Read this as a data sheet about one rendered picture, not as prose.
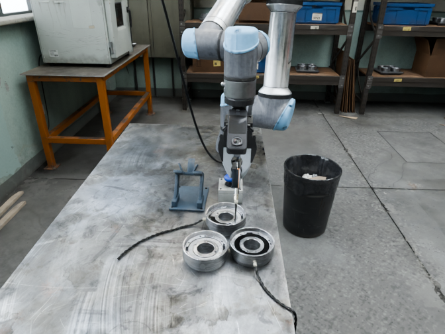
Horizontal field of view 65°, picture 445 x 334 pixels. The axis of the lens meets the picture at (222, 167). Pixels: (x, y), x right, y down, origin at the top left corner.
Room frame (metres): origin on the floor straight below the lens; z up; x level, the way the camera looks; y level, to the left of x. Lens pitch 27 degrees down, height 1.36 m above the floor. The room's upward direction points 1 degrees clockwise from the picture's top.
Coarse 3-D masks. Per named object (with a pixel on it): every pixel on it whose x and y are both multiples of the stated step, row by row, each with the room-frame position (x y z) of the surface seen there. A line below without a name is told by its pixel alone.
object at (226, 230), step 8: (208, 208) 0.77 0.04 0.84; (216, 208) 0.78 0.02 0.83; (224, 208) 0.79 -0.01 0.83; (232, 208) 0.79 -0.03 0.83; (240, 208) 0.78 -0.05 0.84; (208, 216) 0.75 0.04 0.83; (216, 216) 0.75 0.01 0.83; (224, 216) 0.77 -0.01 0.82; (232, 216) 0.76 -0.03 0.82; (208, 224) 0.72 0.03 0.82; (216, 224) 0.70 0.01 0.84; (232, 224) 0.70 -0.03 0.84; (240, 224) 0.71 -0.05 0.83; (224, 232) 0.70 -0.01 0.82; (232, 232) 0.70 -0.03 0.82
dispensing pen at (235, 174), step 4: (236, 160) 0.80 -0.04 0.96; (240, 160) 0.81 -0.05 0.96; (236, 164) 0.80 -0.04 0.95; (236, 168) 0.80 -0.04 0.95; (232, 172) 0.78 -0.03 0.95; (236, 172) 0.77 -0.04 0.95; (232, 176) 0.77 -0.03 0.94; (236, 176) 0.77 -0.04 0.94; (232, 180) 0.76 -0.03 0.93; (236, 180) 0.76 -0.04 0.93; (232, 184) 0.76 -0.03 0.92; (236, 184) 0.76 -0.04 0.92; (232, 188) 0.79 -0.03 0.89; (236, 188) 0.76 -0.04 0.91; (236, 192) 0.76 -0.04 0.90; (236, 196) 0.75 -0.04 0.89; (236, 200) 0.75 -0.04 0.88; (236, 204) 0.74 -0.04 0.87; (236, 208) 0.74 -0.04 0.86
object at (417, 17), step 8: (376, 8) 4.40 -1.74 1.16; (392, 8) 4.13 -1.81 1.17; (400, 8) 4.13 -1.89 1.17; (408, 8) 4.46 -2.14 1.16; (416, 8) 4.12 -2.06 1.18; (424, 8) 4.12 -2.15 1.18; (432, 8) 4.12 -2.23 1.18; (376, 16) 4.38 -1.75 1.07; (392, 16) 4.14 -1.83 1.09; (400, 16) 4.13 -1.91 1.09; (408, 16) 4.13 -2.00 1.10; (416, 16) 4.13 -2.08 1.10; (424, 16) 4.13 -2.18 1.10; (384, 24) 4.15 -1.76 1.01; (392, 24) 4.14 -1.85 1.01; (400, 24) 4.13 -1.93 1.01; (408, 24) 4.13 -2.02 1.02; (416, 24) 4.12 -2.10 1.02; (424, 24) 4.12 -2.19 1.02
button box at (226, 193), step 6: (222, 180) 0.91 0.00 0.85; (240, 180) 0.91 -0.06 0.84; (222, 186) 0.87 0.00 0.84; (228, 186) 0.87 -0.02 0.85; (240, 186) 0.88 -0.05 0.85; (222, 192) 0.85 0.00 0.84; (228, 192) 0.85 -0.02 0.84; (240, 192) 0.85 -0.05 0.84; (222, 198) 0.85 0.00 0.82; (228, 198) 0.85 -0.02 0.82; (240, 198) 0.85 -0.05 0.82
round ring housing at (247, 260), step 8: (240, 232) 0.68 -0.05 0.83; (256, 232) 0.68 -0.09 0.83; (264, 232) 0.67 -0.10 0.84; (232, 240) 0.65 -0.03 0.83; (248, 240) 0.66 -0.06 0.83; (256, 240) 0.65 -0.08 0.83; (272, 240) 0.64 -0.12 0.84; (232, 248) 0.61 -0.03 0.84; (248, 248) 0.66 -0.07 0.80; (256, 248) 0.65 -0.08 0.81; (272, 248) 0.61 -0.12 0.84; (232, 256) 0.61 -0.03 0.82; (240, 256) 0.59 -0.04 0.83; (248, 256) 0.59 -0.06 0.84; (256, 256) 0.59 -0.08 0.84; (264, 256) 0.59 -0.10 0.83; (240, 264) 0.60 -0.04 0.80; (248, 264) 0.59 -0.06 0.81; (264, 264) 0.60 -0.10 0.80
